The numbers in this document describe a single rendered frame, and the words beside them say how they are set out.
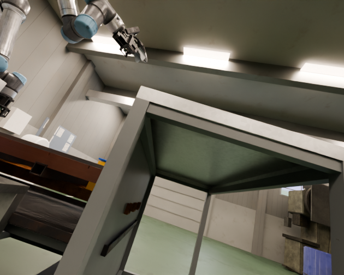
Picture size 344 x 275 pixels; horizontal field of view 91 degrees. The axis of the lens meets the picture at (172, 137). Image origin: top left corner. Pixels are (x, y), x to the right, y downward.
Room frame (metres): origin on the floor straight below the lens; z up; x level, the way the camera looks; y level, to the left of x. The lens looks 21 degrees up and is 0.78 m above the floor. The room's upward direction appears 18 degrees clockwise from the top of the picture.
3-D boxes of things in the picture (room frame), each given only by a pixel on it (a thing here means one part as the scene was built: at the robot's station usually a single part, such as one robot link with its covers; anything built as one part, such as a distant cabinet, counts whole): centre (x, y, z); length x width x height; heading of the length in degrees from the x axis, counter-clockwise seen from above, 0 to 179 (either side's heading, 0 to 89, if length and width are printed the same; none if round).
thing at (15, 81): (0.93, 0.99, 1.15); 0.09 x 0.08 x 0.11; 138
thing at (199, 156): (1.03, -0.20, 1.03); 1.30 x 0.60 x 0.04; 177
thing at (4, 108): (0.94, 0.99, 0.99); 0.09 x 0.08 x 0.12; 88
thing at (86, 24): (0.52, 0.47, 1.33); 0.11 x 0.08 x 0.11; 52
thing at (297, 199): (6.15, -5.58, 1.59); 1.63 x 1.45 x 3.17; 77
